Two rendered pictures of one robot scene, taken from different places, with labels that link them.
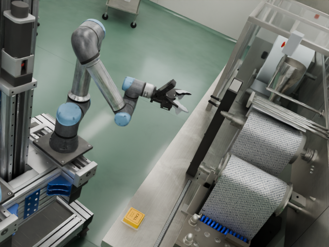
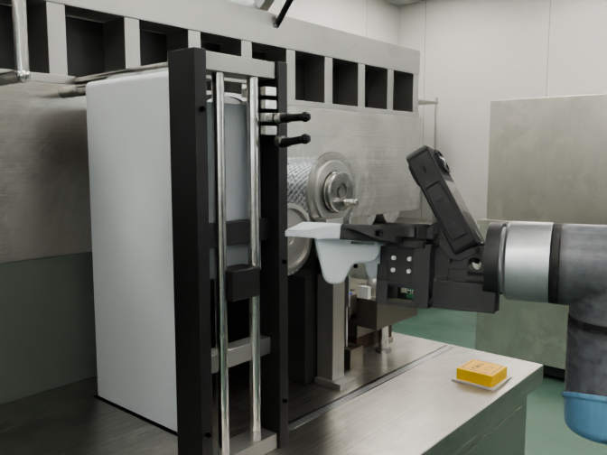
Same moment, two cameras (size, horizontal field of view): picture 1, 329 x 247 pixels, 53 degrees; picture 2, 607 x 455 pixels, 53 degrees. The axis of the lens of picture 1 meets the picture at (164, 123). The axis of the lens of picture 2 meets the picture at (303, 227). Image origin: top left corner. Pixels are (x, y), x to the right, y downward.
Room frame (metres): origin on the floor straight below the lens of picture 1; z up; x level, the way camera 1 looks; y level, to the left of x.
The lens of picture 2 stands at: (2.03, 0.24, 1.31)
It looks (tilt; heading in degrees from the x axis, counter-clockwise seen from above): 7 degrees down; 210
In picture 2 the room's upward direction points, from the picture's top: straight up
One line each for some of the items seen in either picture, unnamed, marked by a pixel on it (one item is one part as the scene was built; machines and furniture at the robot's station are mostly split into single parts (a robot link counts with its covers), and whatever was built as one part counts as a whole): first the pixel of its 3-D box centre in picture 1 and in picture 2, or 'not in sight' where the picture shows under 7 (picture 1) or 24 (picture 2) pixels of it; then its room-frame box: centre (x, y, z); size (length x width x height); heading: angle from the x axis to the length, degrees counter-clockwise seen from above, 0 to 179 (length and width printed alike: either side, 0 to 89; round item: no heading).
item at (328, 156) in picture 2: (223, 167); (331, 191); (1.03, -0.28, 1.25); 0.15 x 0.01 x 0.15; 170
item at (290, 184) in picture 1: (282, 199); not in sight; (0.98, -0.53, 1.25); 0.15 x 0.01 x 0.15; 170
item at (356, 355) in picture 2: not in sight; (302, 343); (0.95, -0.39, 0.92); 0.28 x 0.04 x 0.04; 80
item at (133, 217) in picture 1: (133, 217); (481, 373); (0.91, -0.03, 0.91); 0.07 x 0.07 x 0.02; 80
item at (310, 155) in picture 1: (305, 153); not in sight; (1.22, -0.62, 1.33); 0.07 x 0.07 x 0.07; 80
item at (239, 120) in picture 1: (238, 120); not in sight; (1.28, -0.31, 1.33); 0.06 x 0.06 x 0.06; 80
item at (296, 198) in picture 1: (297, 199); not in sight; (0.97, -0.58, 1.28); 0.06 x 0.05 x 0.02; 80
